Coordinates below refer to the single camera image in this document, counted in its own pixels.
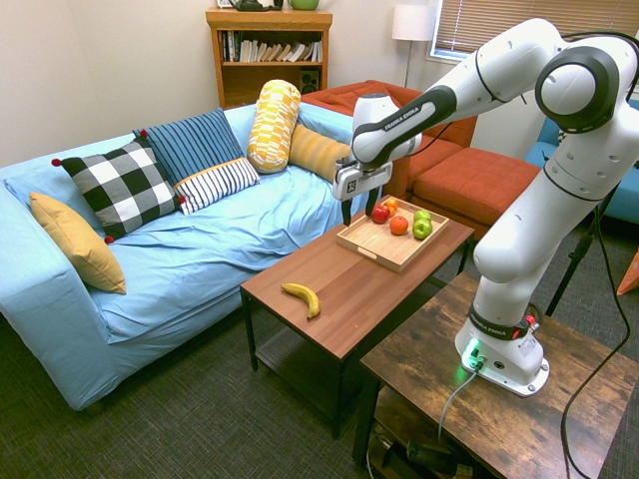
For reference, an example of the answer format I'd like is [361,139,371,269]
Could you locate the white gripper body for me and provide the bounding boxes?
[332,158,393,203]

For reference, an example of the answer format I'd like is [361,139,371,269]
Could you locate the yellow banana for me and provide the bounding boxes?
[280,281,321,320]

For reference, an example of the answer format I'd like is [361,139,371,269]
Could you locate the wooden serving tray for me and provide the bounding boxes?
[334,196,450,274]

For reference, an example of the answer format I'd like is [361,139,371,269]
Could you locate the mustard striped lumbar pillow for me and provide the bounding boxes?
[288,123,353,182]

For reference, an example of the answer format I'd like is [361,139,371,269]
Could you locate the wood top coffee table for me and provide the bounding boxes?
[240,209,475,440]

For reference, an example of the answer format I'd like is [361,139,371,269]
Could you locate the orange sectional sofa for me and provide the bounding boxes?
[301,79,543,240]

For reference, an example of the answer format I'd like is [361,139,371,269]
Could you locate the yellow white patterned bolster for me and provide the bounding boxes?
[246,79,303,175]

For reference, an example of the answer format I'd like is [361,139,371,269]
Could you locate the white navy striped pillow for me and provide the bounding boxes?
[173,157,262,217]

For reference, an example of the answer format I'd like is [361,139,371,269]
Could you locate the wooden bookshelf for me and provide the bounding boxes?
[205,8,334,110]

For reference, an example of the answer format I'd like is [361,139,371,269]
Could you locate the light blue sofa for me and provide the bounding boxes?
[0,103,390,413]

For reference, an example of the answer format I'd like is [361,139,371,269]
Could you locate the row of books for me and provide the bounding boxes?
[222,30,323,64]

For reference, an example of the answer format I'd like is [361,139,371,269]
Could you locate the white shade floor lamp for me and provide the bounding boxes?
[390,4,438,90]

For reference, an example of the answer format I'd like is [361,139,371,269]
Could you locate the blue striped pillow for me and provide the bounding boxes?
[132,107,247,187]

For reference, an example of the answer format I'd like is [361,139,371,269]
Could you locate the brown window blinds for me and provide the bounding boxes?
[431,0,639,69]

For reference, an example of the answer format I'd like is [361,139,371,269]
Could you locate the black white checkered pillow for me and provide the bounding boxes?
[51,130,187,245]

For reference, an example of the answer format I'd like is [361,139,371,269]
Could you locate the teal sofa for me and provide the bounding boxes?
[523,97,639,226]

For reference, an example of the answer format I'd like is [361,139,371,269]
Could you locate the black device under table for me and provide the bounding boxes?
[404,438,458,473]

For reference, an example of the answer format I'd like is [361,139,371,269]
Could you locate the rustic brown side table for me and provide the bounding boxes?
[351,271,639,479]

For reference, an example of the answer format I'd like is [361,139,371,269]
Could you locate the plain mustard yellow pillow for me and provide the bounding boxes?
[28,191,128,295]

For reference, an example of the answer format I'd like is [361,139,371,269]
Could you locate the black camera tripod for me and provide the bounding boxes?
[545,184,625,318]

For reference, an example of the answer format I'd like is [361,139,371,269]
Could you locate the grey cable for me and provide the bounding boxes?
[437,366,483,443]

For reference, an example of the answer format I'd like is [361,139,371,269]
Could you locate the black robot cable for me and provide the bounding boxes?
[559,30,639,479]

